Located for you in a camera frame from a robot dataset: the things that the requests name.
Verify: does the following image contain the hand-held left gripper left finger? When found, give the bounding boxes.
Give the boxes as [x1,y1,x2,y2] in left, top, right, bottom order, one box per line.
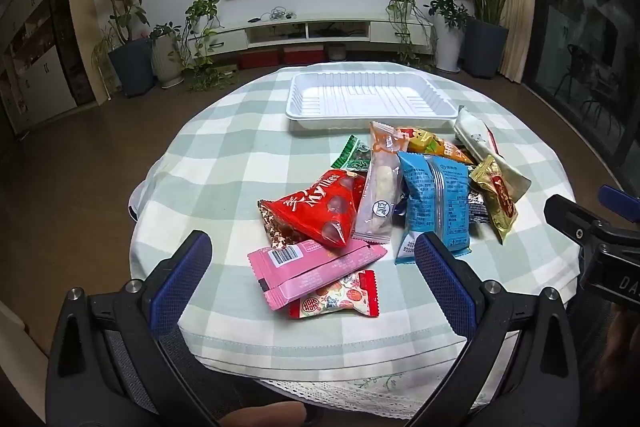
[46,230,221,427]

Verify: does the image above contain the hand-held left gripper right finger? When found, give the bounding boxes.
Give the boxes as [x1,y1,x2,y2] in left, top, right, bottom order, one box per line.
[410,232,593,427]

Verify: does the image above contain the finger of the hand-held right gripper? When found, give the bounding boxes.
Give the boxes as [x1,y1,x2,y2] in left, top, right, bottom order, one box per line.
[544,194,608,254]
[598,184,640,224]

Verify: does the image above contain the gold and red snack packet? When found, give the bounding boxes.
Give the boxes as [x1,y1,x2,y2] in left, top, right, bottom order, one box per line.
[468,155,519,245]

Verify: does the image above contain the blue snack packet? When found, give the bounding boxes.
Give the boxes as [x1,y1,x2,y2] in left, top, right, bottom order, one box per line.
[394,151,474,266]

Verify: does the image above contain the black snack packet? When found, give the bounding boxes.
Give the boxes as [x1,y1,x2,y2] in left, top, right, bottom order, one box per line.
[467,186,497,225]

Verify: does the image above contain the fruit print candy packet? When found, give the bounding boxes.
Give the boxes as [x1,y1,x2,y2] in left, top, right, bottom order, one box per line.
[288,270,382,319]

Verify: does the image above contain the clear packet with orange end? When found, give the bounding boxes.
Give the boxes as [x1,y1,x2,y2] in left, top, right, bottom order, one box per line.
[351,121,410,243]

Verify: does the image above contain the pink snack packet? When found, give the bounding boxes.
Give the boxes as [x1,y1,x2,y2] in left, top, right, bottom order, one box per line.
[247,238,389,311]

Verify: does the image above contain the long white snack packet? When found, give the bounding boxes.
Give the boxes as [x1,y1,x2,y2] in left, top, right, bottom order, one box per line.
[453,105,532,204]

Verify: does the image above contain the orange snack packet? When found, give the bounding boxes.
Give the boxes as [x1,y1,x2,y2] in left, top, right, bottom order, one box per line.
[406,127,475,166]

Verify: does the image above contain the red chocolate ball packet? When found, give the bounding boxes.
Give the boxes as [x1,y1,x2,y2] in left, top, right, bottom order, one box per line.
[257,168,368,249]

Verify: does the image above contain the green snack packet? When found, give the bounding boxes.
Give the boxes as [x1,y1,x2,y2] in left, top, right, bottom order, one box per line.
[331,135,375,174]

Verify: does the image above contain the white plastic tray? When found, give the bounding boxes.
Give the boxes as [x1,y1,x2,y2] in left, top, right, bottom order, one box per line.
[286,71,458,134]

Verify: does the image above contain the white lace table cover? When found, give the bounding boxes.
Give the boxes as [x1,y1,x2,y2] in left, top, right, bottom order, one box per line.
[200,347,506,420]

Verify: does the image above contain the green checkered tablecloth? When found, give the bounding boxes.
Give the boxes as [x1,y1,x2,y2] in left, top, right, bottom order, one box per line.
[129,63,583,388]

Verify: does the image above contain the bushy plant in white pot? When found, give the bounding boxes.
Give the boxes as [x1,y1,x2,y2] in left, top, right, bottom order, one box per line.
[422,0,471,74]

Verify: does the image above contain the leafy tree in dark pot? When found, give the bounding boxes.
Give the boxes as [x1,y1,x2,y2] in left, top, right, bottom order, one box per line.
[82,0,156,98]

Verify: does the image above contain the plant in white ribbed pot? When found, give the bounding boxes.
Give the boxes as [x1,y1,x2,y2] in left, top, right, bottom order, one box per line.
[149,23,185,88]

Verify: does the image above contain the red storage box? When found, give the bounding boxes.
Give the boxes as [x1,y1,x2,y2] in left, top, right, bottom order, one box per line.
[283,46,325,65]
[238,49,281,68]

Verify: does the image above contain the white television cabinet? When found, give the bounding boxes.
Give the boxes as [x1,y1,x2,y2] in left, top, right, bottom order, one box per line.
[202,18,436,58]

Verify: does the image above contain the trailing vine plant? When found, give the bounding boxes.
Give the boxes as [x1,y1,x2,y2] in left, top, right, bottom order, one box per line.
[180,0,241,92]

